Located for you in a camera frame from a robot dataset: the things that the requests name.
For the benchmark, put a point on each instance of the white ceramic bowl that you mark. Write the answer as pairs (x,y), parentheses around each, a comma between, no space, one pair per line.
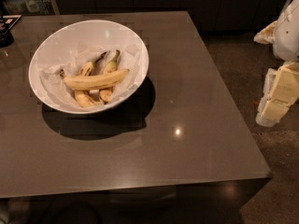
(63,47)

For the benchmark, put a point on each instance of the black object at table corner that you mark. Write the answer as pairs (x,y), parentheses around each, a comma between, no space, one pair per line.
(6,24)

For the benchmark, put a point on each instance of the crosswise yellow banana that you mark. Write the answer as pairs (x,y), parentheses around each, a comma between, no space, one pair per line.
(98,82)

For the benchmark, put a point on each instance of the right yellow banana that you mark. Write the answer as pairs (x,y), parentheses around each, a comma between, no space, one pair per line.
(111,66)

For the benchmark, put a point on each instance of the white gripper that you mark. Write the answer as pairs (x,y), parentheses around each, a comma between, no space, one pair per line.
(288,32)

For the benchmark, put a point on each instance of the bottles on background shelf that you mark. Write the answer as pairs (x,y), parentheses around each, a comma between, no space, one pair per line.
(29,7)

